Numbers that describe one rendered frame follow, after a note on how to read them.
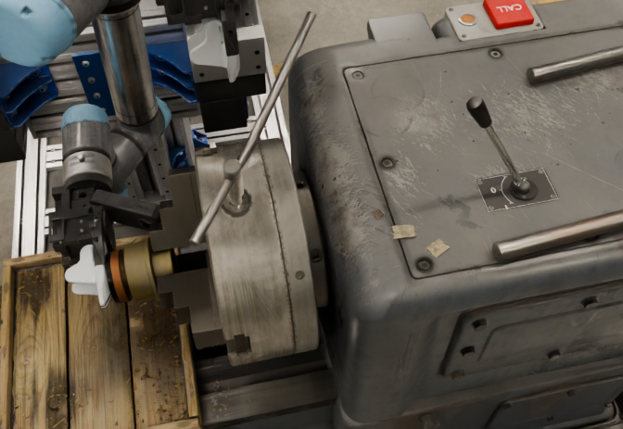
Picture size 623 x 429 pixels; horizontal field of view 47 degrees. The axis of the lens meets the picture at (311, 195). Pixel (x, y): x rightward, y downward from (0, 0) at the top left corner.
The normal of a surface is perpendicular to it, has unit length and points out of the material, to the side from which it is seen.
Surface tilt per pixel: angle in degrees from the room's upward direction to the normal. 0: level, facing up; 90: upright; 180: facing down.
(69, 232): 0
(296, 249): 34
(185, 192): 52
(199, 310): 8
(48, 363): 0
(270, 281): 46
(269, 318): 66
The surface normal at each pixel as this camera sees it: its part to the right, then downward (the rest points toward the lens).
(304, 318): 0.20, 0.55
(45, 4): 0.64, -0.11
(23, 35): -0.30, 0.77
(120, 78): -0.08, 0.83
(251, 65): 0.19, 0.80
